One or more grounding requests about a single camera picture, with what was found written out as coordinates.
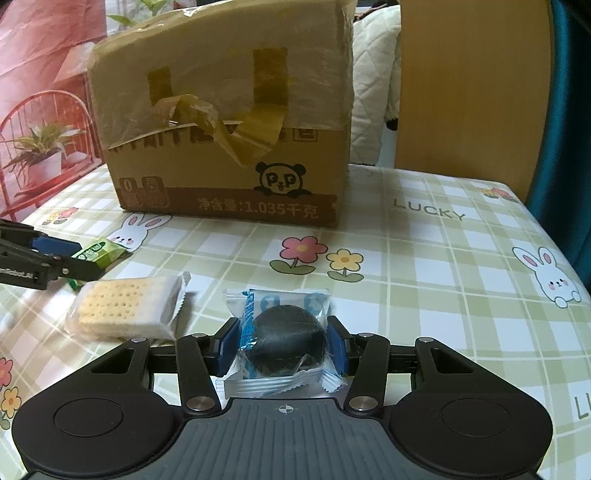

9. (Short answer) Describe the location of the cracker sandwich packet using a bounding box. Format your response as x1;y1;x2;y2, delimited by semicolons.
65;272;191;340

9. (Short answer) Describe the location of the red printed backdrop cloth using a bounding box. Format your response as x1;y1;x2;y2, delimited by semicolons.
0;0;195;222

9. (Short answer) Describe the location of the black cookie blue packet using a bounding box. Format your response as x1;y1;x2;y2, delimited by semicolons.
216;288;346;399

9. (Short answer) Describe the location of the white quilted blanket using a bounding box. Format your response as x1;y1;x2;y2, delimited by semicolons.
349;4;402;165

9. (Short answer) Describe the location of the small green snack packet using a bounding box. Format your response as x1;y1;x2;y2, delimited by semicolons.
68;238;129;290

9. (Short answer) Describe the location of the cardboard box with plastic liner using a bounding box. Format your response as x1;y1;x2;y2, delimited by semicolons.
87;1;356;226

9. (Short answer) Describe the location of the plaid bunny tablecloth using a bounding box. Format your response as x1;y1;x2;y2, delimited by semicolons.
19;166;590;479

